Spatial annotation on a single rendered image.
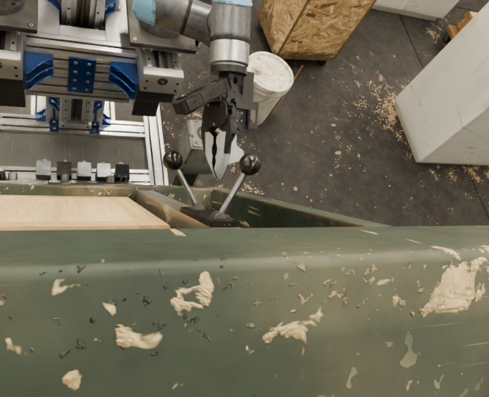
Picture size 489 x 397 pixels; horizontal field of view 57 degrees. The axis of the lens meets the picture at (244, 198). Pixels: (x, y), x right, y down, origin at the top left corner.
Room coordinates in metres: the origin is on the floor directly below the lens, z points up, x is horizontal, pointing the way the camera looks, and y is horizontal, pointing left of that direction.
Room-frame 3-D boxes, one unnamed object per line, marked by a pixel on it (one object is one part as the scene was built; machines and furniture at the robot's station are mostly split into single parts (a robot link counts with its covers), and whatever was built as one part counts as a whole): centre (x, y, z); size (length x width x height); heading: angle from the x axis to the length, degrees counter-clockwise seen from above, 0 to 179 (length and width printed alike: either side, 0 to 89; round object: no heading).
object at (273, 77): (2.05, 0.32, 0.24); 0.32 x 0.30 x 0.47; 132
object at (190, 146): (0.95, 0.23, 0.84); 0.12 x 0.12 x 0.18; 42
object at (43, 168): (0.61, 0.52, 0.69); 0.50 x 0.14 x 0.24; 132
